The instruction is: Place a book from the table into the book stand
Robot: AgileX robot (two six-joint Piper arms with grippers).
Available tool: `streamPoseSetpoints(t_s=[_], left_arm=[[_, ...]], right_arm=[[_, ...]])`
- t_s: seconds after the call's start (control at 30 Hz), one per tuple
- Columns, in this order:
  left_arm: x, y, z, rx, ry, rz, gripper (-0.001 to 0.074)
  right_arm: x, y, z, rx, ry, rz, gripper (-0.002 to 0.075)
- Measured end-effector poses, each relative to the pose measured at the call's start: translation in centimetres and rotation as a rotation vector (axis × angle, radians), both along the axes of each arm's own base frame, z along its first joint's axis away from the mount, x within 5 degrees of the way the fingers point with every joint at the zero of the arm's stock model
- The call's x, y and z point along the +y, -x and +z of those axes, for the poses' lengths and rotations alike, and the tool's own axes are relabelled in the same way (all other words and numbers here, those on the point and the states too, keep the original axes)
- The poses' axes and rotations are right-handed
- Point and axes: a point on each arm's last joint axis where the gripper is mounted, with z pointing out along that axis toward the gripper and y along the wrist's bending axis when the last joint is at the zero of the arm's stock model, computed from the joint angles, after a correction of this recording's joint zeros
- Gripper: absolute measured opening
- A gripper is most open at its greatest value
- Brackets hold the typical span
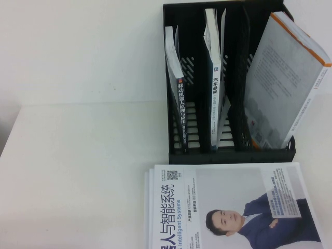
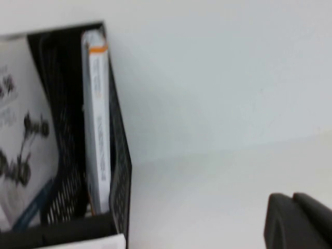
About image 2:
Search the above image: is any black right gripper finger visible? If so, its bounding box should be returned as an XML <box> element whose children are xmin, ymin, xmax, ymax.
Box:
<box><xmin>264</xmin><ymin>191</ymin><xmax>332</xmax><ymax>249</ymax></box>

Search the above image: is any blue spine white book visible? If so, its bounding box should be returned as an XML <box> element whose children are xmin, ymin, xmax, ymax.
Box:
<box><xmin>0</xmin><ymin>35</ymin><xmax>62</xmax><ymax>233</ymax></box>

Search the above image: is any white orange-bordered ROS2 book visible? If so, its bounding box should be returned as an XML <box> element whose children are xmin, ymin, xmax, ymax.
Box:
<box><xmin>81</xmin><ymin>31</ymin><xmax>111</xmax><ymax>216</ymax></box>

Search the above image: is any black plastic book stand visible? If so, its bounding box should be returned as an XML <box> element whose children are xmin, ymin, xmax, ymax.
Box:
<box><xmin>0</xmin><ymin>22</ymin><xmax>133</xmax><ymax>249</ymax></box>

